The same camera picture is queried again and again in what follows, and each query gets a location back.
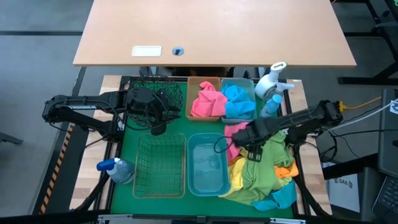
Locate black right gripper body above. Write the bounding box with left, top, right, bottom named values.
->
left=233, top=119, right=280, bottom=149

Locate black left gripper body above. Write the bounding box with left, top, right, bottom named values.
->
left=126, top=87, right=170, bottom=125

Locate pink microfiber towel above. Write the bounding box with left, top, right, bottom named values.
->
left=190, top=81, right=228, bottom=118
left=223, top=121, right=250, bottom=163

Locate green microfiber towel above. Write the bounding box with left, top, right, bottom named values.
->
left=264, top=130, right=295, bottom=169
left=223, top=157, right=282, bottom=205

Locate orange microfiber towel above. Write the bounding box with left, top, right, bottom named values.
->
left=274, top=160, right=299, bottom=180

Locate blue microfiber towel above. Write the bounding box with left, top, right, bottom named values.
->
left=221, top=84, right=257, bottom=120

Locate teal microfiber towel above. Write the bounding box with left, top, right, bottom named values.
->
left=251, top=180, right=298, bottom=212

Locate green table mat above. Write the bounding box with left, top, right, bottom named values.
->
left=110, top=81, right=295, bottom=218

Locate tan plastic bin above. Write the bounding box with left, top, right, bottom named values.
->
left=185, top=76, right=222, bottom=121

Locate light blue aerosol can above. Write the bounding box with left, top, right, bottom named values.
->
left=259, top=93, right=283, bottom=118

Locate teal plastic basket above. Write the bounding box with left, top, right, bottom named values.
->
left=187, top=133, right=231, bottom=197

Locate white spray bottle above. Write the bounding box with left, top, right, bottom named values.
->
left=254, top=61, right=289, bottom=100

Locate clear plastic bin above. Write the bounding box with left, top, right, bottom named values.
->
left=220, top=77, right=258, bottom=124

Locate white rectangular desk plate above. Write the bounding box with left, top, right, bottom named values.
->
left=131, top=45, right=163, bottom=57

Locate clear spray bottle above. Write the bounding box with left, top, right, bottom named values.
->
left=262, top=81, right=295, bottom=108

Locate grey bottle with blue sprayer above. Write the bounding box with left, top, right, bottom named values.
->
left=96, top=157, right=136, bottom=185

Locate light wooden desk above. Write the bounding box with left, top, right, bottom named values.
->
left=72, top=0, right=358, bottom=68

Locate white printed box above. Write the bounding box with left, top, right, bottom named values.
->
left=328, top=172, right=361, bottom=214

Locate yellow black hazard tape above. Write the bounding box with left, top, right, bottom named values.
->
left=39, top=124, right=75, bottom=215

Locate grey equipment case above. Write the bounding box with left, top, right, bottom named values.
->
left=377, top=88, right=398, bottom=178

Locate black laptop keyboard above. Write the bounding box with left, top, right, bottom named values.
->
left=371, top=175, right=398, bottom=224

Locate grey chair base leg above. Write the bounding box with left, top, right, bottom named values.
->
left=0, top=132, right=24, bottom=146

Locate black round wire basket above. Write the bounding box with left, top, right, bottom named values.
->
left=126, top=75, right=184, bottom=129

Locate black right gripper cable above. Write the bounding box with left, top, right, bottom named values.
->
left=213, top=135, right=238, bottom=154

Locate silver black mount bar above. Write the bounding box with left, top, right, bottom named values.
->
left=98, top=213, right=307, bottom=224

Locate black metal table frame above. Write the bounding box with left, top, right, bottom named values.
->
left=70, top=75, right=333, bottom=218

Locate yellow cable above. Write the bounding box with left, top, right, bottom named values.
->
left=338, top=96, right=382, bottom=113

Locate white cable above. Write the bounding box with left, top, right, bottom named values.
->
left=329, top=99, right=398, bottom=131

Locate black desk leg frame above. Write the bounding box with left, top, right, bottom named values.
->
left=337, top=0, right=398, bottom=86

